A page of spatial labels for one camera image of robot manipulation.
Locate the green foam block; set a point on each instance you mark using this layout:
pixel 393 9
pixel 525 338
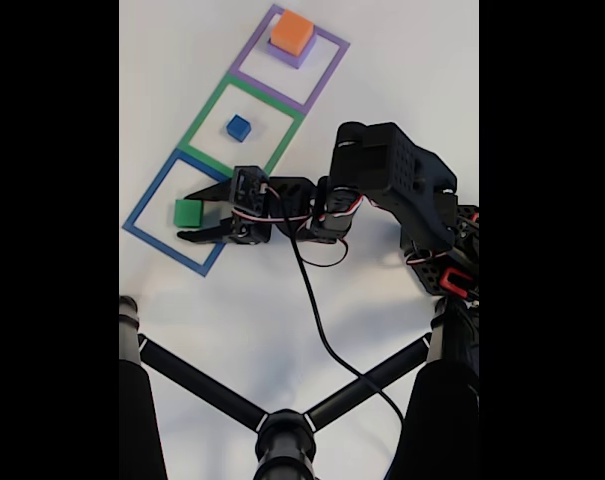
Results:
pixel 188 214

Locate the small blue cube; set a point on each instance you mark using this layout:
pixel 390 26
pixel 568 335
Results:
pixel 238 127

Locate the purple foam block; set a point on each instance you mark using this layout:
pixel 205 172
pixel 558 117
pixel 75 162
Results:
pixel 302 61

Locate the orange foam block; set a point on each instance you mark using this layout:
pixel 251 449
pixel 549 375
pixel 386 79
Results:
pixel 292 30

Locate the red clamp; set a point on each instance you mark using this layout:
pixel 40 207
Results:
pixel 449 280

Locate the gripper camera circuit board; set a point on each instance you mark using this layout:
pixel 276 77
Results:
pixel 247 187

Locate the blue square frame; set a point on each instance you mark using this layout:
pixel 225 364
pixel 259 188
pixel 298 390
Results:
pixel 152 195

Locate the green square frame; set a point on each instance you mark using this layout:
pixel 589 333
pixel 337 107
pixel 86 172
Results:
pixel 197 125

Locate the purple square frame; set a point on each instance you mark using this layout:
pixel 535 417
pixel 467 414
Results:
pixel 327 75

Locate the black camera tripod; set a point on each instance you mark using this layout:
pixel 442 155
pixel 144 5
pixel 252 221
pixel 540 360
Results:
pixel 284 440

